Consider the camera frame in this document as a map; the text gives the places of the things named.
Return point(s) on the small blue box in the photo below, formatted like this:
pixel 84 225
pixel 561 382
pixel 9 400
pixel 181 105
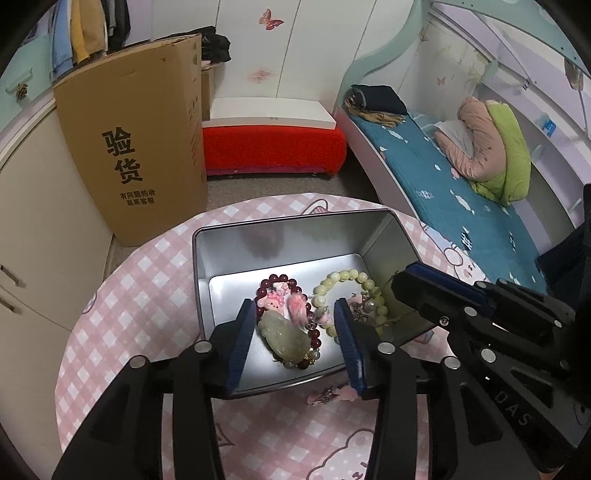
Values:
pixel 548 126

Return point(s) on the white pillow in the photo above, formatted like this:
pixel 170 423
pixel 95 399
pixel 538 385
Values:
pixel 455 138

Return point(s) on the pale green jade pendant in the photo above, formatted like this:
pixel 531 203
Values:
pixel 284 339

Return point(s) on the small pink charm trinkets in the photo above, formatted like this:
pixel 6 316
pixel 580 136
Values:
pixel 274 297

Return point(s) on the teal bunk bed frame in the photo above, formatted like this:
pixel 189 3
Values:
pixel 392 50

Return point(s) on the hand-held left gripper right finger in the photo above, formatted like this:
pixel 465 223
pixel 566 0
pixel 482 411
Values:
pixel 348 346

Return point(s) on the yellow hanging jacket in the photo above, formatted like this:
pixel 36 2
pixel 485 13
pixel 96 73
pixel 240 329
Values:
pixel 87 32

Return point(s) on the folded navy clothes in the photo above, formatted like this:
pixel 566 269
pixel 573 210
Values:
pixel 383 97

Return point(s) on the pine cone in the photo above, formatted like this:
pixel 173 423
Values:
pixel 21 91

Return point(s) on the blue patterned bed sheet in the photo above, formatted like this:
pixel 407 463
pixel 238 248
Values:
pixel 443 207

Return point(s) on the light blue hanging jacket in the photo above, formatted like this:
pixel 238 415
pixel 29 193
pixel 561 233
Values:
pixel 62 37

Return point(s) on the dark hanging jackets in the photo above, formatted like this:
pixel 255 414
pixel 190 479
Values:
pixel 115 23

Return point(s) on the pink checked tablecloth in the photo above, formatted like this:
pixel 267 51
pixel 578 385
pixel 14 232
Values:
pixel 138 323

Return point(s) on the white board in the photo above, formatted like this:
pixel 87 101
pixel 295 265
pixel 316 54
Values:
pixel 272 113

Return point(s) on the red ottoman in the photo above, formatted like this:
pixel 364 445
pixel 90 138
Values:
pixel 272 150

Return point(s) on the faded pink butterfly sticker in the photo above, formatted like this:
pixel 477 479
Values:
pixel 261 75

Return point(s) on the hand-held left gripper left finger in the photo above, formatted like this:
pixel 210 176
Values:
pixel 240 341

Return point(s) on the grey metal tin box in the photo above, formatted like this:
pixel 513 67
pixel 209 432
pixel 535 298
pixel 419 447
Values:
pixel 277 244

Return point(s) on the grey bed lamp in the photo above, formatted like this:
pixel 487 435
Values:
pixel 574 74

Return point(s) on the cream low cabinet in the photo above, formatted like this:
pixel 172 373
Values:
pixel 41 230

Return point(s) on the teal drawer cabinet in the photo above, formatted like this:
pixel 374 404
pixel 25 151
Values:
pixel 27 64

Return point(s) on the white wardrobe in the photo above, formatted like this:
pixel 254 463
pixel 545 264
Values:
pixel 314 46

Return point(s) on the dark cloth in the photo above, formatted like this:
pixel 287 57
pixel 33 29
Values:
pixel 570 249

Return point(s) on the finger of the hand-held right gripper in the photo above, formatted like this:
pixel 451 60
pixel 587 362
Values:
pixel 448 281
pixel 425 300

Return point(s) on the tall cardboard box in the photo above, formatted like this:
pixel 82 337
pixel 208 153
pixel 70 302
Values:
pixel 134 138

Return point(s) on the pink tassel charm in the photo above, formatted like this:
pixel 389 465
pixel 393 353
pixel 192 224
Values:
pixel 296 309

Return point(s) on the pink and green quilt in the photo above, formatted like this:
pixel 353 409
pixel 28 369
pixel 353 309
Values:
pixel 503 152

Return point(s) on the pile of black clothes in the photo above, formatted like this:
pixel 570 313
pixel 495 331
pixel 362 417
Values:
pixel 216 46

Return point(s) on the tan scarf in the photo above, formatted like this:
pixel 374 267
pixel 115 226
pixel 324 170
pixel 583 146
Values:
pixel 369 117

